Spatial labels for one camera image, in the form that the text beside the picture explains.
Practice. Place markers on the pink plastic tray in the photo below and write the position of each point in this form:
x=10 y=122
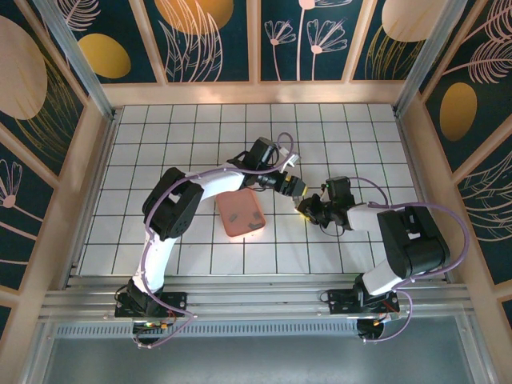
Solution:
x=240 y=208

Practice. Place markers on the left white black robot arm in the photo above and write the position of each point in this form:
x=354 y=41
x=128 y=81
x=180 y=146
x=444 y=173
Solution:
x=156 y=256

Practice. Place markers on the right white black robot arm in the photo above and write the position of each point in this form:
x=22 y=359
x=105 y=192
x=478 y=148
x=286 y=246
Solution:
x=412 y=240

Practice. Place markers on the grey staple strip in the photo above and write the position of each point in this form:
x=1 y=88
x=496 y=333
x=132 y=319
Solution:
x=252 y=226
x=256 y=216
x=232 y=218

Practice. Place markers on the perforated metal strip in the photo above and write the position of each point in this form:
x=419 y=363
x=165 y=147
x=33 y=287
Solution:
x=256 y=329

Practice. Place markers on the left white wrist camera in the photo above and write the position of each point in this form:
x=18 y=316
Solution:
x=290 y=159

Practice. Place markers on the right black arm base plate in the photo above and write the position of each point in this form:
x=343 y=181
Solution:
x=340 y=300

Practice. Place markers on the aluminium mounting rail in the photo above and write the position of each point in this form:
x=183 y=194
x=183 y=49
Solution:
x=256 y=298

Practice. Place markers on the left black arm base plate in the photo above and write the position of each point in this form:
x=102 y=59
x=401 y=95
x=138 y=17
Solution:
x=176 y=300

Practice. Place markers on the aluminium corner post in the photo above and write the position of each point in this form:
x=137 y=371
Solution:
x=80 y=64
x=424 y=60

